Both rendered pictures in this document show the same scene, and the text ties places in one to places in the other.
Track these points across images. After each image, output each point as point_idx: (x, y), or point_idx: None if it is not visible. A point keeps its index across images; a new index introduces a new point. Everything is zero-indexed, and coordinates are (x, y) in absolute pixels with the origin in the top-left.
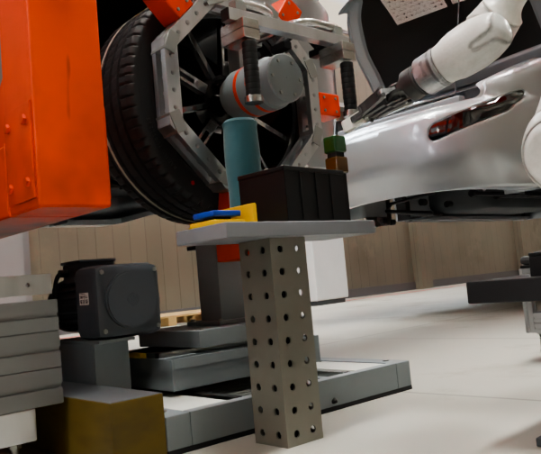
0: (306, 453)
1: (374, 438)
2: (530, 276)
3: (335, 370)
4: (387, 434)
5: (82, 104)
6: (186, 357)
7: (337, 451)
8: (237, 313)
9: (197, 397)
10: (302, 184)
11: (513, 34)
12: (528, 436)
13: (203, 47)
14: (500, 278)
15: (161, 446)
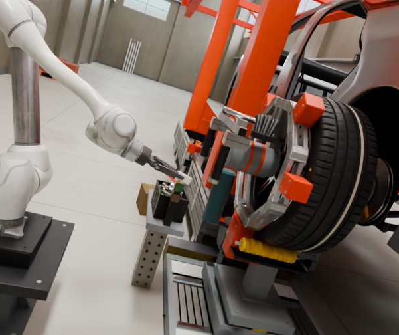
0: (121, 270)
1: (110, 286)
2: (52, 228)
3: (186, 325)
4: (109, 290)
5: (215, 149)
6: (206, 264)
7: (113, 273)
8: (245, 287)
9: (190, 274)
10: (155, 190)
11: (97, 129)
12: (50, 294)
13: None
14: (62, 224)
15: (163, 258)
